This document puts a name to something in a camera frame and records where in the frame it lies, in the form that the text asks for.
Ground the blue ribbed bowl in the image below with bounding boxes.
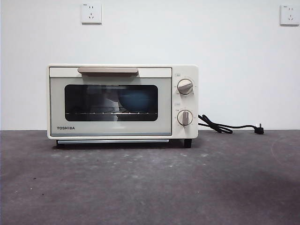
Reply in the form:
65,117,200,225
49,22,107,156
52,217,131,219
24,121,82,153
118,91,153,113

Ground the glass oven door with handle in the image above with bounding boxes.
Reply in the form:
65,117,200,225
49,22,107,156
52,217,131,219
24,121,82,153
49,67,173,136

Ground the beige oven control knob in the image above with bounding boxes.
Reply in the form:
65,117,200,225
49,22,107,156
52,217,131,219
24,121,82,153
177,79,194,96
176,110,193,127

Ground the metal oven crumb tray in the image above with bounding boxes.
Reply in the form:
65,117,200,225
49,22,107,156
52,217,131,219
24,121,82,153
56,139,170,144

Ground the cream Toshiba toaster oven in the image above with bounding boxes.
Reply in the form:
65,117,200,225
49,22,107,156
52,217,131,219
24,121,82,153
46,64,199,149

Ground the metal wire oven rack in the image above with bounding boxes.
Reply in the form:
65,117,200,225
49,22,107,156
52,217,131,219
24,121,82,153
65,112,158,116

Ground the black oven power cable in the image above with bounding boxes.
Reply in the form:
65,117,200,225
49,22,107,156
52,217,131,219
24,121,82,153
197,114,265,135

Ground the white wall socket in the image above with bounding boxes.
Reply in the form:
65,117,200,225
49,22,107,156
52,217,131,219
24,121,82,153
280,4,300,26
81,3,103,25

